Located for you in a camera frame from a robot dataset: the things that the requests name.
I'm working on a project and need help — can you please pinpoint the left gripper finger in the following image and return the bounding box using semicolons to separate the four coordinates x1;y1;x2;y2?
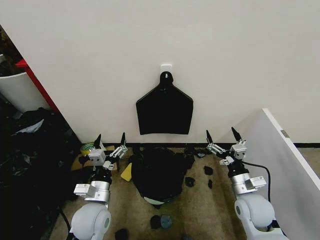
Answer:
102;132;128;171
88;133;104;151

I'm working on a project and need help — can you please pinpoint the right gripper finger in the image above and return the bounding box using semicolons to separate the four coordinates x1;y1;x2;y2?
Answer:
205;129;234;166
230;126;247;148

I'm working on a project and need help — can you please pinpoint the green yellow tape roll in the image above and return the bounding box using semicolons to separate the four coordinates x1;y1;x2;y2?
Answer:
80;141;96;157

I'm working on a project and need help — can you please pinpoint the yellow triangular piece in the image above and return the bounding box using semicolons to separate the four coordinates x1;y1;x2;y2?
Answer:
120;162;134;182

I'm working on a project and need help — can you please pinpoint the white board panel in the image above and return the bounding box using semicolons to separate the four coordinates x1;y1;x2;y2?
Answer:
234;107;320;240

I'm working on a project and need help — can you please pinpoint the pile of black plastic bags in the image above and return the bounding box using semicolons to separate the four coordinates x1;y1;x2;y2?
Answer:
0;106;85;240

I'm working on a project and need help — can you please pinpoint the blue grey crumpled scrap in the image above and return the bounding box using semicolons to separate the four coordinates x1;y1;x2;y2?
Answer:
160;215;174;230

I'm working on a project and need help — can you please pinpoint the white curved panel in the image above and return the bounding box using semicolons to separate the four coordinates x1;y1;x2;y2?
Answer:
0;72;52;114

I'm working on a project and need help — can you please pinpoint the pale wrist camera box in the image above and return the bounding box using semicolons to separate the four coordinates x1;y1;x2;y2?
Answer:
88;148;106;167
229;143;247;161

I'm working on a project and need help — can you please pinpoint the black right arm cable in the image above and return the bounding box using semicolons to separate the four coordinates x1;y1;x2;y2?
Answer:
241;161;272;201

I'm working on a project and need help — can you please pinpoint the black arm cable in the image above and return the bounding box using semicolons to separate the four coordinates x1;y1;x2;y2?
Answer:
241;161;272;201
58;206;73;232

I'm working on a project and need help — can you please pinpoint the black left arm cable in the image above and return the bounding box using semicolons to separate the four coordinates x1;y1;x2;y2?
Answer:
58;206;73;232

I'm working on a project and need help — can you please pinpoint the red frame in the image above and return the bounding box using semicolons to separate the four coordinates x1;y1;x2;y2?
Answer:
14;57;81;144

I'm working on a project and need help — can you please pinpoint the white wall hook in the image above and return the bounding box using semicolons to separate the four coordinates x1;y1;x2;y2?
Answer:
160;63;174;76

